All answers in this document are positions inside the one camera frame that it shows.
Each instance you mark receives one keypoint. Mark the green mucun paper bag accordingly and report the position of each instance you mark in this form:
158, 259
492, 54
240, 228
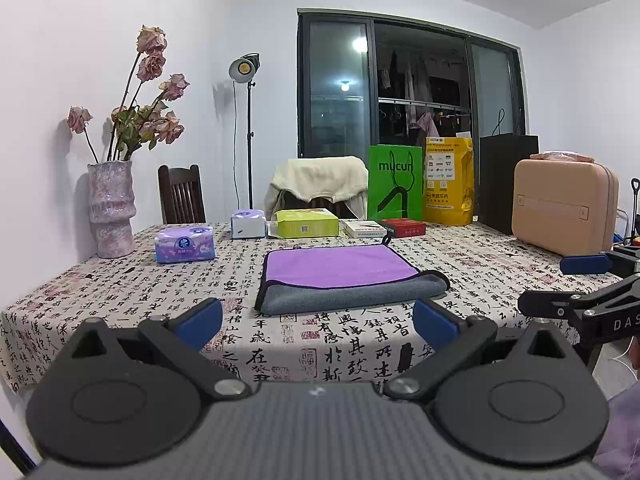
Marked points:
395, 185

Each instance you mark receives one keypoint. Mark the purple tissue pack near vase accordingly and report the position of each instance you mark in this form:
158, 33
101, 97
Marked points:
179, 244

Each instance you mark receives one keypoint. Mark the studio light on stand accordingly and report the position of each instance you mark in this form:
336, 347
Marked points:
242, 72

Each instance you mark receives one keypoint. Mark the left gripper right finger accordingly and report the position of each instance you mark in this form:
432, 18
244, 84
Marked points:
459, 343

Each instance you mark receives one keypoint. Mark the pink hard-shell case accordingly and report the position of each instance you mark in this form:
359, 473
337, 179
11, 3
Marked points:
566, 206

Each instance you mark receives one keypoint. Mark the yellow paper bag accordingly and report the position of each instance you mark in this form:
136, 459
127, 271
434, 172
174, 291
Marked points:
448, 197

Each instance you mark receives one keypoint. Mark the pink garment on rail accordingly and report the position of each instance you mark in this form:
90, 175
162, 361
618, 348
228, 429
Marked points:
427, 125

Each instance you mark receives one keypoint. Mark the black paper bag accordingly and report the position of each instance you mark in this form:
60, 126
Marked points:
499, 155

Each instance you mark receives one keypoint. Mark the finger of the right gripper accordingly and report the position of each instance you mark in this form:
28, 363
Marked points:
555, 305
586, 264

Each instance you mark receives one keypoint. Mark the dark wooden chair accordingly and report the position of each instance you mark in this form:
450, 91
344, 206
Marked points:
181, 197

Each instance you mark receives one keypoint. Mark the pink speckled ceramic vase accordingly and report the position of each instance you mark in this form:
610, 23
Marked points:
111, 207

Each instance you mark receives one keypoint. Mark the dark framed glass window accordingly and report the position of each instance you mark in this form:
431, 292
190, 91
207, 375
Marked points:
365, 79

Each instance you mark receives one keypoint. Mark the purple and grey towel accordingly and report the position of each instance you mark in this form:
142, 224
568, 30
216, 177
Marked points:
320, 279

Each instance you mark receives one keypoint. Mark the cream cloth on chair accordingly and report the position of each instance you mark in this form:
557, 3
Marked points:
337, 179

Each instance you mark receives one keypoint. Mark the purple white tissue pack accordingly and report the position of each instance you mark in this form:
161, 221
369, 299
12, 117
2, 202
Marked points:
247, 224

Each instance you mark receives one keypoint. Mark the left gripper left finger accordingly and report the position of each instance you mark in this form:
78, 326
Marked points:
177, 344

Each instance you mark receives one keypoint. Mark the lime green cardboard box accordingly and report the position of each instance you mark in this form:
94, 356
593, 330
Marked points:
304, 223

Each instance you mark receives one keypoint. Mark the white product box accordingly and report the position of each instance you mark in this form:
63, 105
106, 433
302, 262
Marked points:
363, 228

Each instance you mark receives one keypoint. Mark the chair under cream cloth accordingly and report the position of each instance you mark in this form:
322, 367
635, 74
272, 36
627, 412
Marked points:
288, 201

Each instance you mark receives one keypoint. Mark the red and black box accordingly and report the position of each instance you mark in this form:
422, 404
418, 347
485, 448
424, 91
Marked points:
403, 227

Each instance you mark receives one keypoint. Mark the calligraphy print tablecloth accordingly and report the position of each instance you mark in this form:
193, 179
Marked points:
487, 271

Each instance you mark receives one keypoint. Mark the dried pink roses bouquet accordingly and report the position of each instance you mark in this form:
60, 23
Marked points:
133, 124

